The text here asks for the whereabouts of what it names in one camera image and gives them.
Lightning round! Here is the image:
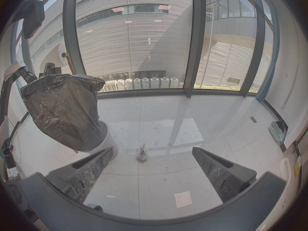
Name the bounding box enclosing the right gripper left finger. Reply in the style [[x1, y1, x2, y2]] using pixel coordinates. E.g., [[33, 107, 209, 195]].
[[45, 146, 114, 203]]

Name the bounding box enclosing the crumpled white paper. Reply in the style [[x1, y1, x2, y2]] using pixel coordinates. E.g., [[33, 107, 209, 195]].
[[136, 143, 149, 162]]

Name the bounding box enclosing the black plastic bag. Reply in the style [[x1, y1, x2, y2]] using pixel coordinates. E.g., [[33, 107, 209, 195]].
[[20, 74, 106, 152]]

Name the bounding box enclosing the wooden chair with white cushions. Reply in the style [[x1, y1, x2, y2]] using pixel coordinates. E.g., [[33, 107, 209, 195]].
[[56, 45, 80, 154]]

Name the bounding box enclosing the window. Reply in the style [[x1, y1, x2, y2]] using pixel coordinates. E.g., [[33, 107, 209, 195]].
[[11, 0, 281, 103]]

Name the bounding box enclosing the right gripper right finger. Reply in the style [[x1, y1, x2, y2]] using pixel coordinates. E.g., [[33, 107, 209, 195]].
[[192, 146, 257, 203]]

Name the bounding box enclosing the pale blue dustpan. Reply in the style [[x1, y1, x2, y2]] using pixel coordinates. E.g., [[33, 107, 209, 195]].
[[269, 119, 289, 144]]

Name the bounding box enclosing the white trash bin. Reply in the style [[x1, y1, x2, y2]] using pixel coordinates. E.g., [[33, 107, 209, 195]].
[[81, 121, 118, 159]]

